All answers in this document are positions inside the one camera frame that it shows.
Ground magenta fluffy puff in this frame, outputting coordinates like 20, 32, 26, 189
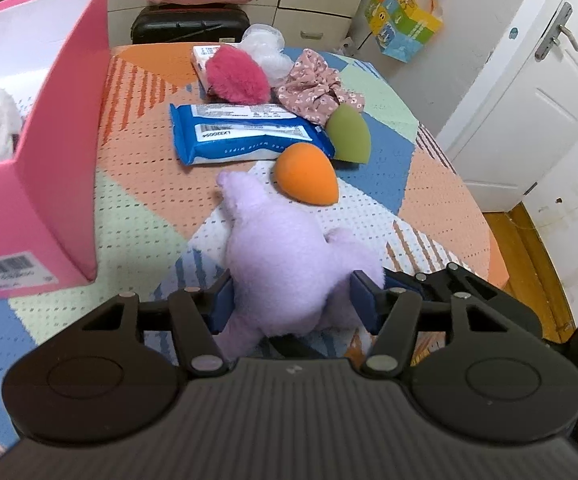
205, 45, 272, 106

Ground metal door handle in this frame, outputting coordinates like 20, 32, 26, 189
535, 2, 578, 63

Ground white tissue packet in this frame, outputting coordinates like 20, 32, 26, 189
190, 44, 235, 94

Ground pink floral scrunchie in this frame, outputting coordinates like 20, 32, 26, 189
274, 49, 365, 127

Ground purple plush toy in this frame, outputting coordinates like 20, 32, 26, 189
216, 169, 385, 361

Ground white door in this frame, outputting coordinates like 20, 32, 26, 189
436, 0, 578, 214

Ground orange makeup sponge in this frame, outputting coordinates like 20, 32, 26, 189
275, 142, 341, 207

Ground patterned colourful tablecloth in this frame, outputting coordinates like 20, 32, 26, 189
0, 42, 510, 461

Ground blue wet wipes pack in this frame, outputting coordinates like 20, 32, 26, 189
170, 102, 336, 166

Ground pink cardboard box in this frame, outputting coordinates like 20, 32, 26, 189
0, 0, 110, 304

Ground black suitcase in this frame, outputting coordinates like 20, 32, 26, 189
130, 4, 250, 46

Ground green makeup sponge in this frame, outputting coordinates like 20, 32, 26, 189
325, 104, 373, 166

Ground colourful gift bag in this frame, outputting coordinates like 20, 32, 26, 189
365, 0, 444, 64

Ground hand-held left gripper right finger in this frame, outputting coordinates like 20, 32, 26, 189
351, 262, 512, 379

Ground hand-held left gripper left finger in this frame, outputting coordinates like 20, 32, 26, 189
85, 271, 235, 379

